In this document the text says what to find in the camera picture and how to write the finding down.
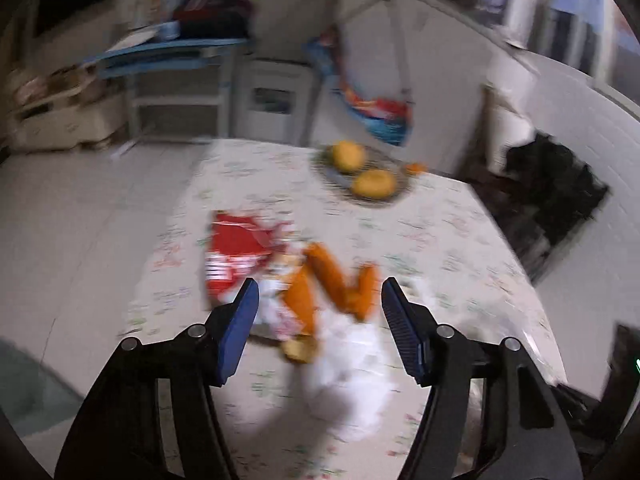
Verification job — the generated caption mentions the blue study desk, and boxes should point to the blue study desk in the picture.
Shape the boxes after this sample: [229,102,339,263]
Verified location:
[85,35,251,143]

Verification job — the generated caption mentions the white floor appliance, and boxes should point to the white floor appliance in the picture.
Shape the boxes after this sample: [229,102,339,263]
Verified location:
[235,57,313,143]

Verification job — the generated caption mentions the woven fruit basket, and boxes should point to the woven fruit basket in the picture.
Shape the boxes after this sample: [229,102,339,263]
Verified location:
[312,145,418,206]

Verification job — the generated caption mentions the large white tissue sheet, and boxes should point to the large white tissue sheet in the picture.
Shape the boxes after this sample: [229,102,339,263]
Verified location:
[300,305,401,443]

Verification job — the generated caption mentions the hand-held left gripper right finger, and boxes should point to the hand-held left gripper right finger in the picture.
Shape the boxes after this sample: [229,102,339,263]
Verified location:
[381,276,585,480]

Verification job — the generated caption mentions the black jacket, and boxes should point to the black jacket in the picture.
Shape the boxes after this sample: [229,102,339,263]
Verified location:
[502,130,608,281]

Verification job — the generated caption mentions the yellow mango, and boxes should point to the yellow mango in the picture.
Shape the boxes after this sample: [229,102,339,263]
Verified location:
[330,141,367,173]
[351,169,398,200]

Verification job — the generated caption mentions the white papers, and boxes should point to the white papers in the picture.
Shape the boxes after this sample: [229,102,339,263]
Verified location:
[107,30,156,53]

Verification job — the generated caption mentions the floral tablecloth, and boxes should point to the floral tablecloth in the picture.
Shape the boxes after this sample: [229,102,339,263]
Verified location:
[120,137,568,480]

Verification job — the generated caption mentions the white cabinet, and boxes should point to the white cabinet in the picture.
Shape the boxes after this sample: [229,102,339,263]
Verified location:
[332,0,531,176]

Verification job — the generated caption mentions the orange peel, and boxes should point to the orange peel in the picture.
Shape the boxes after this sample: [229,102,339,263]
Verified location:
[282,242,381,336]

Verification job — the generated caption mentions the cream television stand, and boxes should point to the cream television stand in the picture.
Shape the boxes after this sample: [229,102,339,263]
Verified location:
[10,92,128,153]

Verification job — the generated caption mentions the white pillow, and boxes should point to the white pillow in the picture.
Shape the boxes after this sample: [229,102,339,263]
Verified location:
[487,95,533,171]

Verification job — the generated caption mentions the brown food scrap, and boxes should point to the brown food scrap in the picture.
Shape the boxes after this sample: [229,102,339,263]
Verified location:
[280,335,318,363]

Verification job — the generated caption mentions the row of books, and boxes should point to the row of books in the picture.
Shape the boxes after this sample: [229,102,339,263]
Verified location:
[137,0,173,26]

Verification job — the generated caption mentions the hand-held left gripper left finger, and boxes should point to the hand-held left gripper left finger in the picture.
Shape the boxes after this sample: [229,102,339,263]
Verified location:
[54,277,261,480]

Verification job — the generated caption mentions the light green stool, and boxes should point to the light green stool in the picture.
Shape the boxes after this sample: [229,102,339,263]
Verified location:
[0,342,83,428]

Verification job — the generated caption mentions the dark backpack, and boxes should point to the dark backpack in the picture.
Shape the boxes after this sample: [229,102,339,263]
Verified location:
[172,0,261,38]

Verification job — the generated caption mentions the red snack bag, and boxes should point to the red snack bag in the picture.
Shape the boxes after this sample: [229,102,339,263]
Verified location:
[202,210,293,308]

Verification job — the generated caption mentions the colourful drawstring bag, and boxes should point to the colourful drawstring bag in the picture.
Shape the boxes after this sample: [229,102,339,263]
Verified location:
[305,0,416,147]

